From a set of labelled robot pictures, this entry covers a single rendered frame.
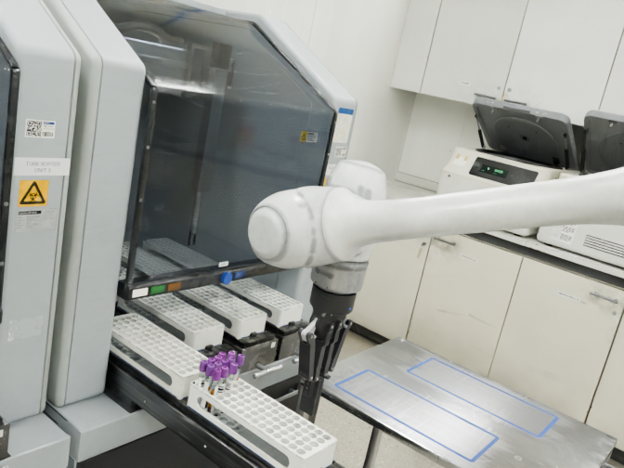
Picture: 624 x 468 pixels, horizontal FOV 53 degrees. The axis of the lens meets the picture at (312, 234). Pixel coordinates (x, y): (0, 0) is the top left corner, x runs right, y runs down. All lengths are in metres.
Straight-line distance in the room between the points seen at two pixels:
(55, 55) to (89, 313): 0.50
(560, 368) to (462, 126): 1.64
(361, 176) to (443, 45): 2.96
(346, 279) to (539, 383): 2.51
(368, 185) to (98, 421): 0.75
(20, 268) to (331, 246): 0.61
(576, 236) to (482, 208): 2.44
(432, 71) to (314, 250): 3.12
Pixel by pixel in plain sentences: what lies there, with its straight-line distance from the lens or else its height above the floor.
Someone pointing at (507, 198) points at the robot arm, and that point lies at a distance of 0.84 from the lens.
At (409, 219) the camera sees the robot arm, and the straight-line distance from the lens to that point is 0.80.
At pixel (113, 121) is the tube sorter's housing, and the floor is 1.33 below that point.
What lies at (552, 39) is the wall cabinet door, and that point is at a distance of 3.64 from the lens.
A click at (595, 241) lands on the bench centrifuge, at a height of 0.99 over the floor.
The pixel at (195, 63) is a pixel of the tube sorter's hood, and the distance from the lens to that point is 1.44.
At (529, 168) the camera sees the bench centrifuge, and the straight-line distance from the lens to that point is 3.37.
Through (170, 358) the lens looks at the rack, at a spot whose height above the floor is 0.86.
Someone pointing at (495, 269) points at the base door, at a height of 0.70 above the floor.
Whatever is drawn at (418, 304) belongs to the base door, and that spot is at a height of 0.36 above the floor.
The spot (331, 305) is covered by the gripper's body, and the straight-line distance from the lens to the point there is 1.02.
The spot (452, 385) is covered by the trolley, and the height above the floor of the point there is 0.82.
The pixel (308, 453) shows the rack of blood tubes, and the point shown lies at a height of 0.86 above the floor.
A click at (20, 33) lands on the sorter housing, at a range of 1.16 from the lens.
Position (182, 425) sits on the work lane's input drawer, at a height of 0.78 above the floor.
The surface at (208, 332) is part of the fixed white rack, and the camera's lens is 1.50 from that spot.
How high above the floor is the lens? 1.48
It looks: 14 degrees down
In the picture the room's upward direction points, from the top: 12 degrees clockwise
